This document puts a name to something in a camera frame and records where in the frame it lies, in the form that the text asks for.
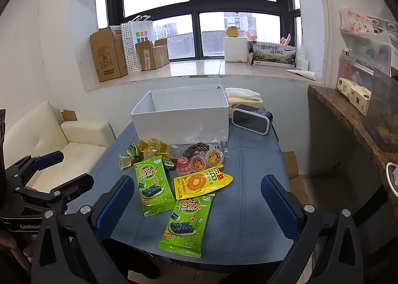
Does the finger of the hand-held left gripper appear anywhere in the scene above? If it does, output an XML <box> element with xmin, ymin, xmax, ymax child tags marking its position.
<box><xmin>15</xmin><ymin>173</ymin><xmax>94</xmax><ymax>210</ymax></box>
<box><xmin>4</xmin><ymin>151</ymin><xmax>64</xmax><ymax>192</ymax></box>

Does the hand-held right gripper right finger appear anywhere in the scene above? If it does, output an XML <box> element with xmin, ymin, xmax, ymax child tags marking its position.
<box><xmin>260</xmin><ymin>174</ymin><xmax>364</xmax><ymax>284</ymax></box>

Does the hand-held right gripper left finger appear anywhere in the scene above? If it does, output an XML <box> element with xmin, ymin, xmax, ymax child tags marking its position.
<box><xmin>31</xmin><ymin>174</ymin><xmax>136</xmax><ymax>284</ymax></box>

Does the green seaweed snack packet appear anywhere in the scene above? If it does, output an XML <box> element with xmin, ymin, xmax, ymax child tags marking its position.
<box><xmin>134</xmin><ymin>156</ymin><xmax>175</xmax><ymax>217</ymax></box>
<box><xmin>158</xmin><ymin>193</ymin><xmax>216</xmax><ymax>257</ymax></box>

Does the pale green jelly cup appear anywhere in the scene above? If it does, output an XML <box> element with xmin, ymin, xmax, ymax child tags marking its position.
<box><xmin>119</xmin><ymin>155</ymin><xmax>135</xmax><ymax>170</ymax></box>

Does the pink jelly cup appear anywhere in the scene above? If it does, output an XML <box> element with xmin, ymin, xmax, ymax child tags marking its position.
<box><xmin>176</xmin><ymin>156</ymin><xmax>191</xmax><ymax>174</ymax></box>

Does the yellow snack packet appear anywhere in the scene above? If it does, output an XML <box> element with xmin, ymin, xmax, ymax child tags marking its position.
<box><xmin>173</xmin><ymin>164</ymin><xmax>234</xmax><ymax>200</ymax></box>

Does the red jelly cup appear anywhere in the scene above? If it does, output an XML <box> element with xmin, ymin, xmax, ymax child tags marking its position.
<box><xmin>190</xmin><ymin>157</ymin><xmax>208</xmax><ymax>173</ymax></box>

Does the white cardboard box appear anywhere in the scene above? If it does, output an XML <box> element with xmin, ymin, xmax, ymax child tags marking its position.
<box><xmin>131</xmin><ymin>84</ymin><xmax>231</xmax><ymax>148</ymax></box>

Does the person's left hand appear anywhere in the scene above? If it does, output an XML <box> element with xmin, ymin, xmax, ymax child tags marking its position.
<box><xmin>0</xmin><ymin>229</ymin><xmax>37</xmax><ymax>264</ymax></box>

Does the cream leather sofa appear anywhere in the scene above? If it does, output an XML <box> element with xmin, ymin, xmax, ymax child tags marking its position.
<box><xmin>3</xmin><ymin>100</ymin><xmax>117</xmax><ymax>194</ymax></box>

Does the flat cardboard sheet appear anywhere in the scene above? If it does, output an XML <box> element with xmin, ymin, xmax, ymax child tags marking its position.
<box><xmin>282</xmin><ymin>151</ymin><xmax>310</xmax><ymax>204</ymax></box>

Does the blue table cover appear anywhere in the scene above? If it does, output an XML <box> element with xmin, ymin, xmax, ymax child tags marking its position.
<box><xmin>67</xmin><ymin>122</ymin><xmax>311</xmax><ymax>272</ymax></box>

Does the black digital clock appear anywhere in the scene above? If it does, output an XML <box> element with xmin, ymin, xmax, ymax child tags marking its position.
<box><xmin>232</xmin><ymin>107</ymin><xmax>273</xmax><ymax>137</ymax></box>

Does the brown jelly cup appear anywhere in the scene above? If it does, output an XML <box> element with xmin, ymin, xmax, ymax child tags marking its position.
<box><xmin>188</xmin><ymin>143</ymin><xmax>209</xmax><ymax>157</ymax></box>

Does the yellow tissue pack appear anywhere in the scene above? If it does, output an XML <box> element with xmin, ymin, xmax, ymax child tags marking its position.
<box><xmin>224</xmin><ymin>87</ymin><xmax>264</xmax><ymax>111</ymax></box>

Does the tall cardboard box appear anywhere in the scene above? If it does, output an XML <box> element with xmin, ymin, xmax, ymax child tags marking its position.
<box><xmin>91</xmin><ymin>26</ymin><xmax>129</xmax><ymax>82</ymax></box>

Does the white paper cone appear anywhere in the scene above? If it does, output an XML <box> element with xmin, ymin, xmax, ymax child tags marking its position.
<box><xmin>286</xmin><ymin>69</ymin><xmax>317</xmax><ymax>81</ymax></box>

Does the cream dotted tissue box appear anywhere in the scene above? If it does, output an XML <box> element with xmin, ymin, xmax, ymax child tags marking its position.
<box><xmin>336</xmin><ymin>78</ymin><xmax>372</xmax><ymax>116</ymax></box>

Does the clear plastic container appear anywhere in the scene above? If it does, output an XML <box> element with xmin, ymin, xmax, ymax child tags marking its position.
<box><xmin>364</xmin><ymin>68</ymin><xmax>398</xmax><ymax>152</ymax></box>

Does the dotted white paper bag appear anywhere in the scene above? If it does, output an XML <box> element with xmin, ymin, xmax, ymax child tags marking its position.
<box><xmin>121</xmin><ymin>16</ymin><xmax>155</xmax><ymax>73</ymax></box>

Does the small open cardboard box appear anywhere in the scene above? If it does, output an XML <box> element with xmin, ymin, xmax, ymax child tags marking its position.
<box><xmin>136</xmin><ymin>38</ymin><xmax>170</xmax><ymax>71</ymax></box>

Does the white packet stack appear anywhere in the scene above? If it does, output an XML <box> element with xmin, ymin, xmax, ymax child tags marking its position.
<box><xmin>295</xmin><ymin>44</ymin><xmax>309</xmax><ymax>72</ymax></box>

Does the long printed gift box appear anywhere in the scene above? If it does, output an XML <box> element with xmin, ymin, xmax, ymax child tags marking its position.
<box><xmin>252</xmin><ymin>42</ymin><xmax>297</xmax><ymax>68</ymax></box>

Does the pink bottle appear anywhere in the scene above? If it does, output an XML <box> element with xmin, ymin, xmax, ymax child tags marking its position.
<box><xmin>339</xmin><ymin>51</ymin><xmax>353</xmax><ymax>85</ymax></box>

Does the white foam box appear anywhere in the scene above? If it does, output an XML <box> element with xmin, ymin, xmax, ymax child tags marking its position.
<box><xmin>223</xmin><ymin>37</ymin><xmax>253</xmax><ymax>62</ymax></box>

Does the floral printed pack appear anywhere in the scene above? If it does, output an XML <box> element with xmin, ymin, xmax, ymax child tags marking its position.
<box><xmin>340</xmin><ymin>7</ymin><xmax>375</xmax><ymax>33</ymax></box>

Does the white wall shelf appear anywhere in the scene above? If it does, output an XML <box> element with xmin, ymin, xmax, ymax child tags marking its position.
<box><xmin>340</xmin><ymin>18</ymin><xmax>398</xmax><ymax>77</ymax></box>

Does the black window frame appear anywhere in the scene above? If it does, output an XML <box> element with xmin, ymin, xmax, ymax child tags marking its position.
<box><xmin>106</xmin><ymin>0</ymin><xmax>301</xmax><ymax>62</ymax></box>

